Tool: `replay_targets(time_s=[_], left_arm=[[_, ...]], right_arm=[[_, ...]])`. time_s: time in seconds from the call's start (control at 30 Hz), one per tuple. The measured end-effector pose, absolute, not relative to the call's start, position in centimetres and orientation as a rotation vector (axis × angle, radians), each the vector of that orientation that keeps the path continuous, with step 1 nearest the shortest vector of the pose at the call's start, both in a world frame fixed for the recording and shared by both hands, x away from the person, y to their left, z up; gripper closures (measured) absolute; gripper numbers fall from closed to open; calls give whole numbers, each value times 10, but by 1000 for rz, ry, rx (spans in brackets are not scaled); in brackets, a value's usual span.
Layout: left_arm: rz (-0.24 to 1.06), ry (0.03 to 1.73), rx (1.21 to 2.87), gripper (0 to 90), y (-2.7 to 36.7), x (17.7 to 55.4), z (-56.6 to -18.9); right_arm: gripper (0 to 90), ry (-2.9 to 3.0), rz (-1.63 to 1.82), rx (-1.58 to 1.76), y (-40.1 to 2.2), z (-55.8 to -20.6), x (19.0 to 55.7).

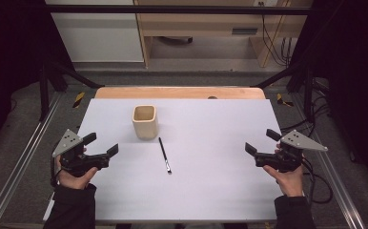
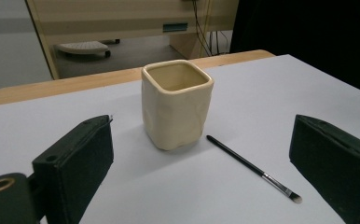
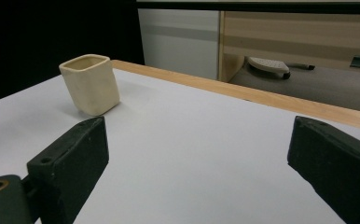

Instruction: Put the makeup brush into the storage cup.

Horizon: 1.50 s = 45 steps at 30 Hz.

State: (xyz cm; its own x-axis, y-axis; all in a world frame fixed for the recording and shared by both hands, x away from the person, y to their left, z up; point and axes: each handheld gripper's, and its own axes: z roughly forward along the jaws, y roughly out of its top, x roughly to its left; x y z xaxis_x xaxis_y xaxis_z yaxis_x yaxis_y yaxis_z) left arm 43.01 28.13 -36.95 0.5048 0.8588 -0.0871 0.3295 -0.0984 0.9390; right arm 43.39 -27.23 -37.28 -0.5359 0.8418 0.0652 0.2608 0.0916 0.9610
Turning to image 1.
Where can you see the black curtain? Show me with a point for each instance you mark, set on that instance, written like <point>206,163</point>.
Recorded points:
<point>10,63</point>
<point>357,79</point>

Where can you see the wooden table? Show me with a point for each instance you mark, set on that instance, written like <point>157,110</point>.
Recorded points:
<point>172,93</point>

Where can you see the black horizontal frame bar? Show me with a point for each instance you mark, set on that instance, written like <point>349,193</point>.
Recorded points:
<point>172,9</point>

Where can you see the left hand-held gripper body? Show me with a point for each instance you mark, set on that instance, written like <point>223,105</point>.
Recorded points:
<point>77,159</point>

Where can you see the black pen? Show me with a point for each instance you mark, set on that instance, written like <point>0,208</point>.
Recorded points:
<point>165,156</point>

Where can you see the person's left hand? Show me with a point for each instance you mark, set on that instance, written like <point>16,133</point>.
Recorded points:
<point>75,183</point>

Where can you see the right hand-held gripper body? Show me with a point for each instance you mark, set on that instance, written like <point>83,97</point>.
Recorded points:
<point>287,159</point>

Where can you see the person's right hand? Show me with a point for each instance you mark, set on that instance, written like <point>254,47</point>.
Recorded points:
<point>290,184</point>

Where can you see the square wooden pen holder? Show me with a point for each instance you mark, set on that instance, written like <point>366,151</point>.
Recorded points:
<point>146,129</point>

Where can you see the black metal stand leg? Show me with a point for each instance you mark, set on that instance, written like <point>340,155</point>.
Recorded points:
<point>308,92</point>
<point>44,95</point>

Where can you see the aluminium floor rail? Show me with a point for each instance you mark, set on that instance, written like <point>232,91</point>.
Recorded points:
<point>334,178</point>
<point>23,159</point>

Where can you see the white board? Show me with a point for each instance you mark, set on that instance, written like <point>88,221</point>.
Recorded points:
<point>204,178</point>

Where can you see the white cabinet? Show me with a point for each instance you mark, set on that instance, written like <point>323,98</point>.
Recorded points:
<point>99,38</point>

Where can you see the light wooden desk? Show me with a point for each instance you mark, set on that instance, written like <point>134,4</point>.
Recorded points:
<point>198,24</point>

